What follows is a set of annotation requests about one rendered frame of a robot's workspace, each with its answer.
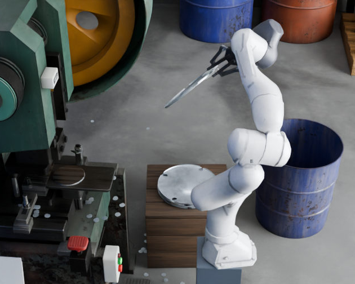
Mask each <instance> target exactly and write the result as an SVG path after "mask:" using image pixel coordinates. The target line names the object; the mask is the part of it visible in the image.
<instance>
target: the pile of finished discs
mask: <svg viewBox="0 0 355 284"><path fill-rule="evenodd" d="M214 176H215V175H214V174H213V173H212V172H211V171H210V170H208V169H206V168H201V167H200V166H198V165H177V166H174V167H171V168H169V169H167V170H166V171H164V173H163V174H162V175H160V177H159V179H158V185H157V188H158V193H159V195H160V197H161V198H162V199H163V200H164V201H165V202H166V203H168V204H169V205H171V206H175V207H178V208H188V207H189V208H195V207H194V205H193V203H192V202H191V197H190V196H191V191H192V189H193V188H194V187H195V186H197V185H199V184H200V183H202V182H204V181H206V180H208V179H210V178H212V177H214Z"/></svg>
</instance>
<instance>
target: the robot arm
mask: <svg viewBox="0 0 355 284"><path fill-rule="evenodd" d="M282 35H283V29H282V27H281V25H280V24H279V23H278V22H276V21H275V20H273V19H268V20H266V21H264V22H262V23H260V24H259V25H257V26H256V27H254V28H253V30H251V29H249V28H244V29H240V30H238V31H237V32H235V33H234V35H233V37H232V39H231V47H226V46H225V44H222V45H221V46H220V48H219V51H218V52H217V53H216V55H215V56H214V57H213V58H212V59H211V60H210V63H211V65H210V66H209V67H208V68H207V71H206V72H205V73H204V74H203V75H202V76H203V77H204V76H205V75H206V74H208V73H209V72H211V71H212V70H214V69H215V68H216V67H217V65H219V64H220V63H222V62H224V61H225V60H227V61H228V63H227V64H225V65H224V66H223V67H222V68H220V69H218V68H217V69H216V70H214V71H213V72H212V73H211V74H210V75H209V76H208V77H206V78H205V80H206V79H208V78H209V77H210V76H212V77H215V76H216V75H218V74H219V75H220V76H221V77H223V76H226V75H229V74H232V73H234V72H239V73H240V76H241V80H242V84H243V85H244V87H245V90H246V92H247V94H248V98H249V101H250V105H251V112H252V117H253V120H254V122H255V125H256V128H257V130H259V131H256V130H247V129H245V128H236V129H235V130H233V131H232V133H231V135H230V136H229V138H228V143H227V148H228V152H229V155H230V156H231V157H232V160H233V162H234V163H237V164H236V165H234V166H232V167H231V168H229V169H228V170H226V171H224V172H222V173H220V174H218V175H216V176H214V177H212V178H210V179H208V180H206V181H204V182H202V183H200V184H199V185H197V186H195V187H194V188H193V189H192V191H191V196H190V197H191V202H192V203H193V205H194V207H195V208H196V209H198V210H199V211H207V221H206V227H205V242H204V244H203V246H202V256H203V257H204V258H205V259H206V260H207V261H208V262H209V263H210V264H212V265H213V266H214V267H216V268H217V269H226V268H236V267H246V266H252V265H253V264H254V263H255V262H256V247H255V245H254V243H253V242H252V240H250V239H249V237H248V235H246V234H244V233H242V232H241V231H239V228H238V227H237V226H235V224H234V223H235V219H236V214H237V211H238V209H239V207H240V205H241V204H242V202H243V201H244V200H245V198H246V197H247V196H249V195H250V194H251V193H252V191H253V190H255V189H256V188H257V187H258V186H259V185H260V183H261V182H262V181H263V179H264V171H263V168H262V166H261V165H260V164H262V165H270V166H277V167H282V166H283V165H285V164H286V163H287V161H288V160H289V158H290V154H291V147H290V143H289V141H288V138H287V137H286V135H285V133H284V132H283V131H281V132H280V128H281V127H282V123H283V116H284V103H283V101H282V94H281V92H280V90H279V88H278V87H277V85H276V84H275V83H273V82H272V81H271V80H270V79H269V78H268V77H266V76H265V75H264V74H263V73H262V72H261V71H260V70H259V69H258V68H257V67H259V68H262V69H265V68H268V67H270V66H271V65H273V64H274V62H275V61H276V60H277V55H278V52H277V45H278V42H279V40H280V38H281V37H282ZM225 50H226V52H225V56H224V57H222V58H221V59H220V60H218V61H216V62H215V60H216V59H217V58H218V56H219V55H220V54H221V53H222V52H223V51H225ZM230 65H237V67H235V68H232V69H230V70H226V71H224V72H223V70H224V69H226V68H227V67H229V66H230Z"/></svg>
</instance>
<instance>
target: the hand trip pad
mask: <svg viewBox="0 0 355 284"><path fill-rule="evenodd" d="M87 244H88V238H87V237H82V236H71V237H69V239H68V243H67V248H68V249H69V250H76V252H80V251H83V250H85V249H86V248H87Z"/></svg>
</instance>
